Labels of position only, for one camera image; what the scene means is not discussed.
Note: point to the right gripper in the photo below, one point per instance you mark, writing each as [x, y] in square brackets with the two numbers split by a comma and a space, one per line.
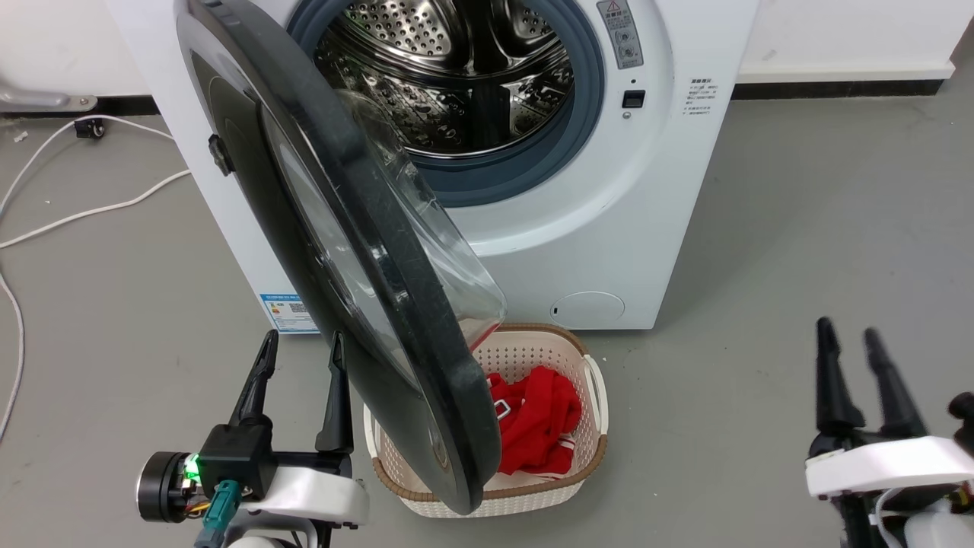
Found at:
[890, 464]

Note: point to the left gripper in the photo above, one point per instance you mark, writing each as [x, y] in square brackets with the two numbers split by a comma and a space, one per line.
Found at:
[304, 487]

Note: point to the dark grey round washer door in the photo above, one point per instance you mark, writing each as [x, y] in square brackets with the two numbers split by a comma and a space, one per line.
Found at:
[396, 304]

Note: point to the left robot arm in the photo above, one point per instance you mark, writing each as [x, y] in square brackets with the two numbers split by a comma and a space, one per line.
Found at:
[266, 535]

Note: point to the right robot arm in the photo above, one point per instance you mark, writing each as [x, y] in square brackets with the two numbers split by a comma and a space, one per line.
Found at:
[928, 525]

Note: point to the clear glass door bowl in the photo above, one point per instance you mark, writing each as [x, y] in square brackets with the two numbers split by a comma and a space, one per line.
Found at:
[456, 259]

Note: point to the black door hinge piece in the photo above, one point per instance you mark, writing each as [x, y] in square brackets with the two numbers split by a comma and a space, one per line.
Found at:
[221, 154]

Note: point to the white front-load washing machine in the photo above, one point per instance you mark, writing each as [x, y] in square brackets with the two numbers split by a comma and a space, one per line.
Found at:
[654, 228]

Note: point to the grey rubber door gasket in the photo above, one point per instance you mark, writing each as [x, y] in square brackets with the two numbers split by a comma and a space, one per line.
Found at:
[533, 171]

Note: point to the black door latch socket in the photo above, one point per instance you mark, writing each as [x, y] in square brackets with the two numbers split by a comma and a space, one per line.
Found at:
[633, 99]

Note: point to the blue energy label sticker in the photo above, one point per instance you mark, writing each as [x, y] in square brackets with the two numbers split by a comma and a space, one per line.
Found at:
[289, 313]

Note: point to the red garment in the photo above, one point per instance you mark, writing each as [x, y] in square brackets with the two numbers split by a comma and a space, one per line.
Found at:
[536, 415]

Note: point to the white woven laundry basket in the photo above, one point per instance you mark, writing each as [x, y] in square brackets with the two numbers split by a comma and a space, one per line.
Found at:
[590, 426]

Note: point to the round drain filter cover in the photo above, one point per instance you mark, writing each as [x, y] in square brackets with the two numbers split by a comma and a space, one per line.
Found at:
[586, 308]

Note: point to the black baseboard strip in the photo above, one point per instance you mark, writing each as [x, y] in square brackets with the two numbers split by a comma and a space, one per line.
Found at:
[837, 89]

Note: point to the printed text label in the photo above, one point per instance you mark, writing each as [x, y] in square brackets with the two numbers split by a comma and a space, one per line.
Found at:
[701, 99]

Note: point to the black caster wheel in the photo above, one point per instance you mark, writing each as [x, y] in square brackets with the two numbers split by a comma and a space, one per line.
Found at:
[90, 128]

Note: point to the stainless steel washer drum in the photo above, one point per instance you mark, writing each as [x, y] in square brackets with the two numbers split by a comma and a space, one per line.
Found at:
[456, 84]

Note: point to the grey metal stand leg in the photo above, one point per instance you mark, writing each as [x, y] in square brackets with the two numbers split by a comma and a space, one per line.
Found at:
[38, 99]

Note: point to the grey warning sticker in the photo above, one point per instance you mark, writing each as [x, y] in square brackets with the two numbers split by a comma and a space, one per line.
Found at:
[622, 34]

